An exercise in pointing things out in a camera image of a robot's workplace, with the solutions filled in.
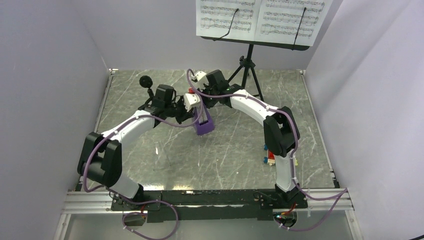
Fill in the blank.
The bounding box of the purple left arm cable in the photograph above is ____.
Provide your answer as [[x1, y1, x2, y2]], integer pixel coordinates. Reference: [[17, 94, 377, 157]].
[[81, 96, 204, 240]]

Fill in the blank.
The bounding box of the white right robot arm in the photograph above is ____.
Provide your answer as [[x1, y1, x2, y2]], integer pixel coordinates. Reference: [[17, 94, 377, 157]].
[[194, 70, 300, 208]]

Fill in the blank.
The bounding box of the sheet music page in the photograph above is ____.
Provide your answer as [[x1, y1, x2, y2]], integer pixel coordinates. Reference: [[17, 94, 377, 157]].
[[195, 0, 262, 41], [254, 0, 333, 47]]

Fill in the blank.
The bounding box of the black desktop microphone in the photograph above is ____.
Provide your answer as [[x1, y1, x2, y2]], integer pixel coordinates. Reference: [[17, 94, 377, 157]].
[[139, 75, 155, 104]]

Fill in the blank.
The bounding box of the red toy block car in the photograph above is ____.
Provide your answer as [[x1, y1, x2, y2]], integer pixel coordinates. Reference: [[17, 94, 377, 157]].
[[263, 144, 276, 166]]

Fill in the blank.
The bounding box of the right sheet music page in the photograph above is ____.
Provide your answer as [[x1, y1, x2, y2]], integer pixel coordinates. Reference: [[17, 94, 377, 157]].
[[254, 0, 333, 47]]

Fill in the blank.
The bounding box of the purple metronome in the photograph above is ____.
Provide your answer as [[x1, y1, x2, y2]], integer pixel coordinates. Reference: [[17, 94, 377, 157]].
[[193, 104, 215, 136]]

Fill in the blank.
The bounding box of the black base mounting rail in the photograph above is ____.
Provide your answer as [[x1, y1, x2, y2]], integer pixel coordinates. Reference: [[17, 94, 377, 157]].
[[110, 188, 308, 223]]

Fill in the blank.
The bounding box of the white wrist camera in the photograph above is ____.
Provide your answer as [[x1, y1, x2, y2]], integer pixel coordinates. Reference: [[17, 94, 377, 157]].
[[191, 71, 209, 92], [183, 87, 201, 112]]

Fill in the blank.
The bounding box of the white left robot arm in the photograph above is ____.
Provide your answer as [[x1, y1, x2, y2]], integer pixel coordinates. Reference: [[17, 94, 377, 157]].
[[77, 84, 200, 210]]

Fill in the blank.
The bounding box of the black tripod music stand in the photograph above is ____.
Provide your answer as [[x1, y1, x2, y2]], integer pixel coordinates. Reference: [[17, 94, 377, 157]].
[[201, 36, 310, 101]]

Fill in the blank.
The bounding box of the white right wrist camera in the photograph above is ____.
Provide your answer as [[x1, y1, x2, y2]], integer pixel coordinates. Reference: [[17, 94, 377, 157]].
[[191, 71, 209, 92]]

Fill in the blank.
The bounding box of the aluminium frame rail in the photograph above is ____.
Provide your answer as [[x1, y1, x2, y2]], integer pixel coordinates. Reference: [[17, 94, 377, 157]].
[[53, 188, 364, 240]]

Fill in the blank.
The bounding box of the left sheet music page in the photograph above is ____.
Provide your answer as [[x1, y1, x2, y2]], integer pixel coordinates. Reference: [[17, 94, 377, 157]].
[[195, 0, 262, 41]]

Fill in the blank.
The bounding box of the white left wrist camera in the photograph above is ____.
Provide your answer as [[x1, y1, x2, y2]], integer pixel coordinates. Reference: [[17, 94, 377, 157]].
[[183, 87, 201, 112]]

